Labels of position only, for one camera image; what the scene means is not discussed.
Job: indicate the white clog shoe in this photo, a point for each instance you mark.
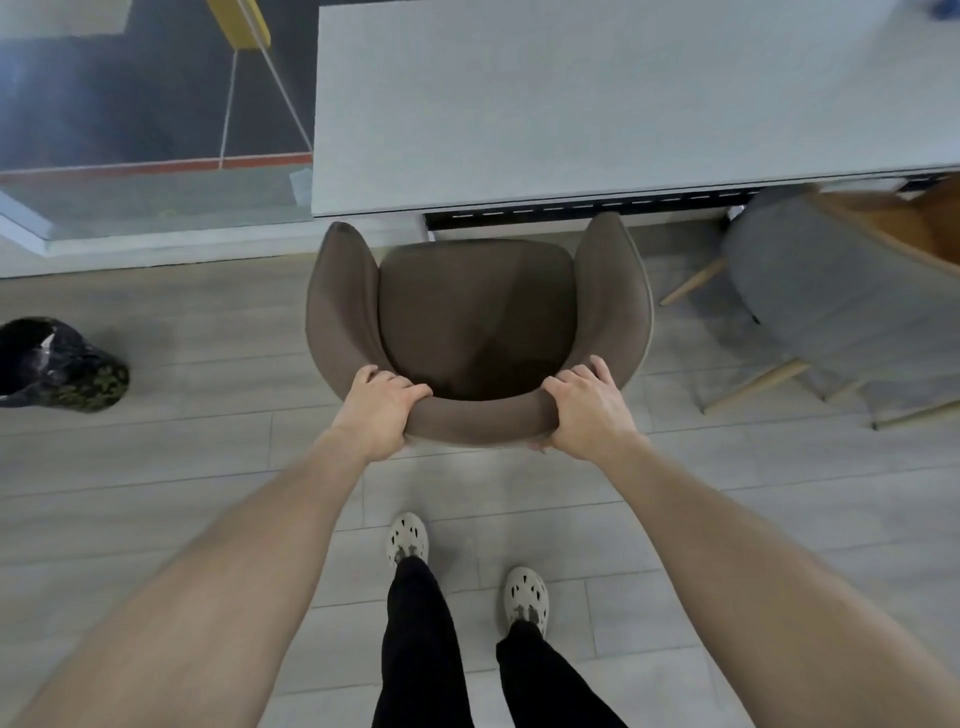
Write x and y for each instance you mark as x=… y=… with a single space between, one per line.
x=525 y=596
x=407 y=536

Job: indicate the person's left forearm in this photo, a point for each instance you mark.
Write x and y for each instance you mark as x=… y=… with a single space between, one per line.
x=195 y=600

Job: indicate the orange upholstered chair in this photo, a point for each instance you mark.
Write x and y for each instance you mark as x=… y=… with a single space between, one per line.
x=825 y=300

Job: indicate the person's left hand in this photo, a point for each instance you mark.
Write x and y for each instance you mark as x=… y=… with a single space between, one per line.
x=375 y=416

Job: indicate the light grey table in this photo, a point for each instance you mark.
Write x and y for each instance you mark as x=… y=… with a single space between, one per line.
x=600 y=97

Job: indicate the black camouflage trash bin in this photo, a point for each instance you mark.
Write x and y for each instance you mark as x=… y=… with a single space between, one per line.
x=67 y=375

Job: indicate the black trousers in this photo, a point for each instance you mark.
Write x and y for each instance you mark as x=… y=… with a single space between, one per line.
x=420 y=660

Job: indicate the white left clog shoe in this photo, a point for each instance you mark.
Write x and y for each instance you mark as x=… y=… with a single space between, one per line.
x=407 y=536

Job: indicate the person's right forearm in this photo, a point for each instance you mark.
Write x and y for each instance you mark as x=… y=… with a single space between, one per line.
x=787 y=600

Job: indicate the white right clog shoe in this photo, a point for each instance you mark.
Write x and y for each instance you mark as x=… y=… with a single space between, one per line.
x=525 y=596

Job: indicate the brown upholstered chair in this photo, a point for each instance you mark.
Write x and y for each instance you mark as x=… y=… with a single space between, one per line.
x=480 y=315

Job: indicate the yellow red pillar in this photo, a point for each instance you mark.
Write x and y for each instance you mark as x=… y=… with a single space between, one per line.
x=240 y=22

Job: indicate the person's right hand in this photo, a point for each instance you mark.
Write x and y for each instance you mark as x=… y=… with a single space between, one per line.
x=592 y=412

